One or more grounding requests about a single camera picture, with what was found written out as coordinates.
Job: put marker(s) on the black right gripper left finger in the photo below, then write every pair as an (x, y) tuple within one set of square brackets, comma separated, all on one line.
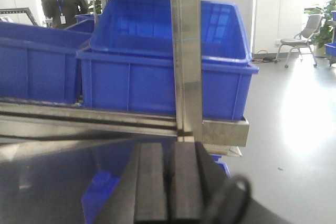
[(140, 195)]

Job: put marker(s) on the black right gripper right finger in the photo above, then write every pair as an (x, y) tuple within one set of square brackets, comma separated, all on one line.
[(202, 192)]

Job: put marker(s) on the blue hexagonal plastic part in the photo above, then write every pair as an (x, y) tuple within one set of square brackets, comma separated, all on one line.
[(97, 193)]

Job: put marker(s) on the stainless steel shelf rack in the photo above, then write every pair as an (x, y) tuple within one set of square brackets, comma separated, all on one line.
[(29, 122)]

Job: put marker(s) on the blue plastic bin right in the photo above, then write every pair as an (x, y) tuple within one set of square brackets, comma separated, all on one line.
[(128, 65)]

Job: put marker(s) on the blue plastic bin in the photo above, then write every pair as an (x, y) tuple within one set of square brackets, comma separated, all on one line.
[(39, 63), (128, 65)]

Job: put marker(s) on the blue plastic bin left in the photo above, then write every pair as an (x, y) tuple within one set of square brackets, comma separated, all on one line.
[(39, 63)]

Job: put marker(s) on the grey chair by window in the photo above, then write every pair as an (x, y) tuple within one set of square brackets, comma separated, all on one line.
[(303, 39)]

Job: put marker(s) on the green potted plant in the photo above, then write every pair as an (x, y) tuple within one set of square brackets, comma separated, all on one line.
[(325, 8)]

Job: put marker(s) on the person in olive shirt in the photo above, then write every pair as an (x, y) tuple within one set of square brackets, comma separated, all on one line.
[(63, 12)]

